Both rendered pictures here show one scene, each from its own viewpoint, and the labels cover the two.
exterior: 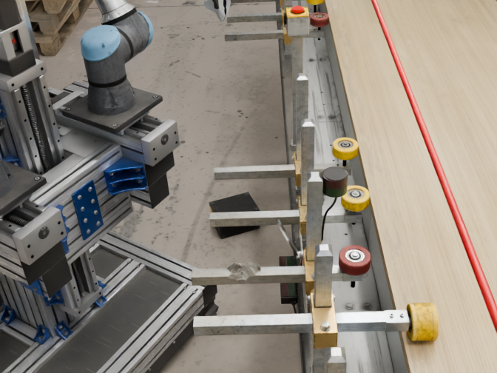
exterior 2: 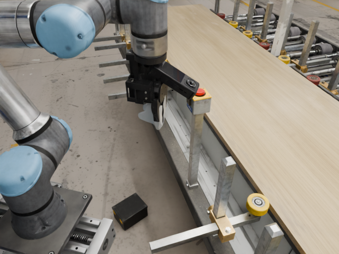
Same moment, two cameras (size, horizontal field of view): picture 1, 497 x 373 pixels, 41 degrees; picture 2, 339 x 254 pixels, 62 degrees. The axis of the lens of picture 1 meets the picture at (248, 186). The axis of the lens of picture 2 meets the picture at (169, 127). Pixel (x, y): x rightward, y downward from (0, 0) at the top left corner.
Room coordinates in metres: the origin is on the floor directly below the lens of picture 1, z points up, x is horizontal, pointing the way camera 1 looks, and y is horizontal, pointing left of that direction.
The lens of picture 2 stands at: (1.22, 0.22, 1.77)
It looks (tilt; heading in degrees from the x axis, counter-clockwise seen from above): 39 degrees down; 340
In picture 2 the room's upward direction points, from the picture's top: straight up
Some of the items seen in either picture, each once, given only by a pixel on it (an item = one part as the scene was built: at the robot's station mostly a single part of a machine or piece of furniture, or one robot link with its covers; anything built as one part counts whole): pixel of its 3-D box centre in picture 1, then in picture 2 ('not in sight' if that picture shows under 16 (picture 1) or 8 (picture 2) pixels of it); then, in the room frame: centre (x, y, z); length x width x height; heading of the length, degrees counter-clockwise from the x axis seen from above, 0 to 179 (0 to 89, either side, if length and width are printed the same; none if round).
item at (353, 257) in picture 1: (353, 270); not in sight; (1.20, -0.26, 0.85); 0.08 x 0.08 x 0.11
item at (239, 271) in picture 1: (243, 268); not in sight; (1.21, 0.02, 0.87); 0.09 x 0.07 x 0.02; 88
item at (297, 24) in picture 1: (297, 22); (198, 102); (2.00, -0.19, 1.18); 0.07 x 0.07 x 0.08; 88
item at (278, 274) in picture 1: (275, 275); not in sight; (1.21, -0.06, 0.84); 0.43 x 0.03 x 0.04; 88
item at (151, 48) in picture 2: not in sight; (149, 43); (1.77, 0.06, 1.54); 0.08 x 0.08 x 0.05
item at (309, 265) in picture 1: (315, 269); not in sight; (1.22, -0.16, 0.85); 0.14 x 0.06 x 0.05; 178
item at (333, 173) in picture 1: (333, 209); not in sight; (1.24, -0.20, 1.03); 0.06 x 0.06 x 0.22; 88
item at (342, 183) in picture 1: (335, 177); not in sight; (1.24, -0.20, 1.12); 0.06 x 0.06 x 0.02
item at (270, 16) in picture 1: (273, 17); (134, 76); (2.96, -0.16, 0.80); 0.44 x 0.03 x 0.04; 88
